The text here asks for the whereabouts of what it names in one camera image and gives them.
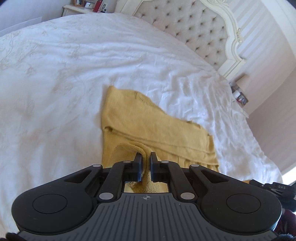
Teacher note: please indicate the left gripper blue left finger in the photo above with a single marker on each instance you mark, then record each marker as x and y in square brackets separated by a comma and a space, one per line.
[115, 178]

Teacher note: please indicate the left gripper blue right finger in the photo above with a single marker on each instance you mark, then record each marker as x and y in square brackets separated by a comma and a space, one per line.
[176, 178]

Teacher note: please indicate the yellow knitted sweater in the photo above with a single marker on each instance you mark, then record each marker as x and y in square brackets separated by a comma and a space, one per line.
[131, 123]

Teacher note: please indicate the white embroidered bedspread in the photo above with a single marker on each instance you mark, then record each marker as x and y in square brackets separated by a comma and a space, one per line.
[54, 78]

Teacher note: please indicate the white bedside lamp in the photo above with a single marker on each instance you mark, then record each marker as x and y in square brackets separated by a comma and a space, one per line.
[243, 82]

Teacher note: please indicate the cream tufted headboard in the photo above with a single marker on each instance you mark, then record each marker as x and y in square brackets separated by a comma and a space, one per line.
[208, 28]

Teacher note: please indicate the far red box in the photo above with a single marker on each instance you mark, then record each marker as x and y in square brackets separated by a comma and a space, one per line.
[97, 6]

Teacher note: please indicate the white far nightstand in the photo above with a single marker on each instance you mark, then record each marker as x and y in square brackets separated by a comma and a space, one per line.
[75, 10]

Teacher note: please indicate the far wooden picture frame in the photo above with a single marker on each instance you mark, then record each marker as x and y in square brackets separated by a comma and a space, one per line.
[78, 3]

